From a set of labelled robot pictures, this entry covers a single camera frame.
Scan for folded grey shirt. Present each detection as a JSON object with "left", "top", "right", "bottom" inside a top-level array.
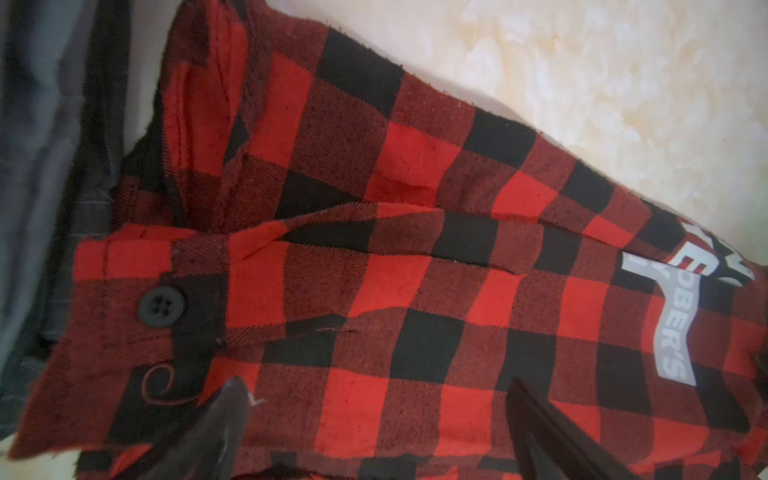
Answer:
[{"left": 1, "top": 1, "right": 97, "bottom": 361}]

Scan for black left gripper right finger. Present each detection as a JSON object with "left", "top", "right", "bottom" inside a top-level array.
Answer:
[{"left": 505, "top": 378, "right": 636, "bottom": 480}]

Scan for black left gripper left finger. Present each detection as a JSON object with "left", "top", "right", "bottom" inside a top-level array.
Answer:
[{"left": 134, "top": 377, "right": 251, "bottom": 479}]

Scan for red black plaid shirt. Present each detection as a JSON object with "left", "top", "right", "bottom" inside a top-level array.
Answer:
[{"left": 10, "top": 1, "right": 767, "bottom": 479}]

